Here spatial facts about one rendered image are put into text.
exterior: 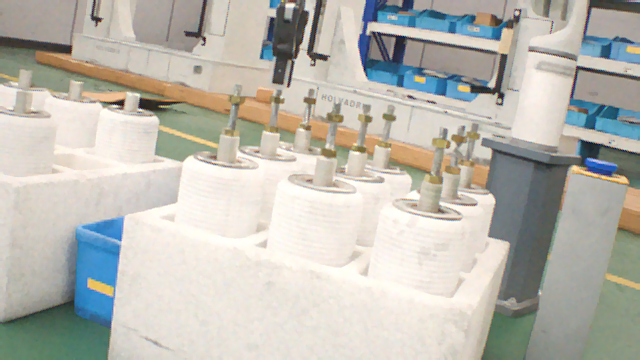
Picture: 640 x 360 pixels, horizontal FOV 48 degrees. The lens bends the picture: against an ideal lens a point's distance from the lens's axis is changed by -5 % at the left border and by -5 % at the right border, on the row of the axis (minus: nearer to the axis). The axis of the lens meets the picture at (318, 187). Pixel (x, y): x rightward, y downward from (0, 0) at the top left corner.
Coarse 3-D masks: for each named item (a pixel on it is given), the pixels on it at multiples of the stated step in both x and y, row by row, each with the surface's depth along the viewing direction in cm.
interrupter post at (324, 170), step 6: (318, 162) 80; (324, 162) 80; (330, 162) 80; (336, 162) 81; (318, 168) 80; (324, 168) 80; (330, 168) 80; (318, 174) 80; (324, 174) 80; (330, 174) 80; (312, 180) 81; (318, 180) 80; (324, 180) 80; (330, 180) 81; (330, 186) 81
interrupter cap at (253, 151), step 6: (240, 150) 94; (246, 150) 95; (252, 150) 97; (258, 150) 98; (252, 156) 93; (258, 156) 92; (264, 156) 92; (270, 156) 93; (282, 156) 96; (288, 156) 96; (294, 156) 97
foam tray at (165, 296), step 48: (144, 240) 81; (192, 240) 79; (240, 240) 80; (144, 288) 82; (192, 288) 79; (240, 288) 77; (288, 288) 76; (336, 288) 74; (384, 288) 72; (480, 288) 78; (144, 336) 82; (192, 336) 80; (240, 336) 78; (288, 336) 76; (336, 336) 74; (384, 336) 73; (432, 336) 71; (480, 336) 90
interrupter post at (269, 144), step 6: (264, 132) 95; (264, 138) 95; (270, 138) 95; (276, 138) 95; (264, 144) 95; (270, 144) 95; (276, 144) 95; (264, 150) 95; (270, 150) 95; (276, 150) 95; (276, 156) 96
